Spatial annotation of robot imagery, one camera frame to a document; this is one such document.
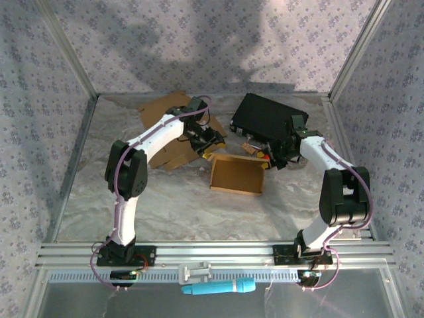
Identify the brown cardboard box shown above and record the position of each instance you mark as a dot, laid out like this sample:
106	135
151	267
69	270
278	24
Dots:
236	175

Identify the cardboard sheet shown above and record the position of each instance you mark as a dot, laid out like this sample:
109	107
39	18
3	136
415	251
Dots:
155	107

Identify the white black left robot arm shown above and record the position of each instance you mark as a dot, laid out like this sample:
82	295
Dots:
126	218

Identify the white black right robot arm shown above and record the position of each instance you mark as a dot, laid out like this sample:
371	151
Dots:
344	198

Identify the red padlock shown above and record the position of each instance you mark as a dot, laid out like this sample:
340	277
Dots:
262	154

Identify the black case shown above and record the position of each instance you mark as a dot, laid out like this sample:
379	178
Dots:
265	116

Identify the grey plastic clamp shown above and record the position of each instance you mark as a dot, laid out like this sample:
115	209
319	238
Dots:
195	271

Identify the small black circuit board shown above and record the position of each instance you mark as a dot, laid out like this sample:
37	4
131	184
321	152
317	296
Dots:
121	275
309	280

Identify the light blue marker pen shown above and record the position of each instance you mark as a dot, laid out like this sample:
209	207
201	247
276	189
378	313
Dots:
215	287

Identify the grey metal sheet panel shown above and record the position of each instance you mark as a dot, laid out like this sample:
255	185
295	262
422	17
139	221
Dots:
149	304

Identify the aluminium frame side rail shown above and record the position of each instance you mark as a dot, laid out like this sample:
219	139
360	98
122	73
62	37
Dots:
339	132
72	165

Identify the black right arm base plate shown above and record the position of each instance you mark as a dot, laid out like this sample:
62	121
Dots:
281	257

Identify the aluminium frame cross rail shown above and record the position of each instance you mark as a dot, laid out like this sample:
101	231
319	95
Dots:
215	253

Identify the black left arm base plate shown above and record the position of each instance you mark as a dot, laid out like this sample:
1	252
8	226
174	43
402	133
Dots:
147	256

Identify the aluminium frame post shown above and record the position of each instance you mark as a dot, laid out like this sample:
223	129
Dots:
84	77
357	49

